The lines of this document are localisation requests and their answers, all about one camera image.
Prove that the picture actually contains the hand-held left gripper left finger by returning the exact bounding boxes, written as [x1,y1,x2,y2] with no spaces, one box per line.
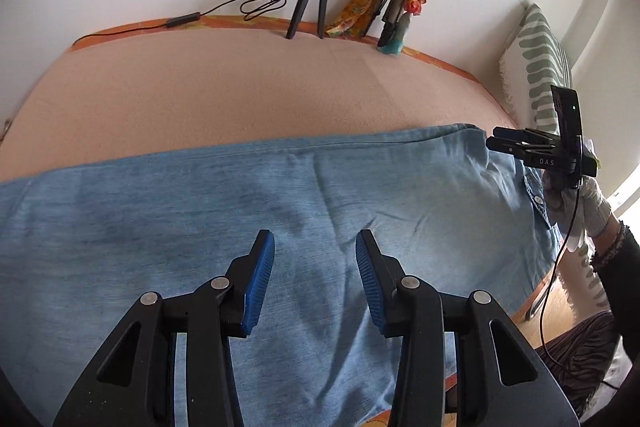
[52,229,276,427]

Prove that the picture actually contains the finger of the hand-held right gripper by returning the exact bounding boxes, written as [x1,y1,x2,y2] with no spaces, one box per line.
[492,127,560,144]
[486,137,557,156]

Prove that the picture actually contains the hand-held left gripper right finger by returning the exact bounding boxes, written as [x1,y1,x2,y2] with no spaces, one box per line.
[355,229,581,427]

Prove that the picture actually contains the blue denim pants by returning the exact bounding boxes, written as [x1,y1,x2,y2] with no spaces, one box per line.
[0,123,558,427]

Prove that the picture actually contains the person's right forearm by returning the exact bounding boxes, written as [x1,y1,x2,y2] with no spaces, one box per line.
[589,221,640,325]

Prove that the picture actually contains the person's right hand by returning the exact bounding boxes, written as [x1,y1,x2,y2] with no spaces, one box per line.
[542,169,613,253]

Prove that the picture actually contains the green and white patterned pillow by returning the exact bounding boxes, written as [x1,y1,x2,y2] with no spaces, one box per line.
[499,2,573,136]

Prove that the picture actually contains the teal figurine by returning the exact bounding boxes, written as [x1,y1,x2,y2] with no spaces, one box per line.
[377,14,415,56]

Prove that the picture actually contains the peach blanket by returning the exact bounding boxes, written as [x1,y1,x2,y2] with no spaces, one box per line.
[0,27,521,182]

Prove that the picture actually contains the person's striped trousers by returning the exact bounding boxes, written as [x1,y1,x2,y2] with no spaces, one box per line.
[535,311,627,419]

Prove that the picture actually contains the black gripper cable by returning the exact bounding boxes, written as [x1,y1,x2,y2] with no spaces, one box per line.
[537,177,587,375]

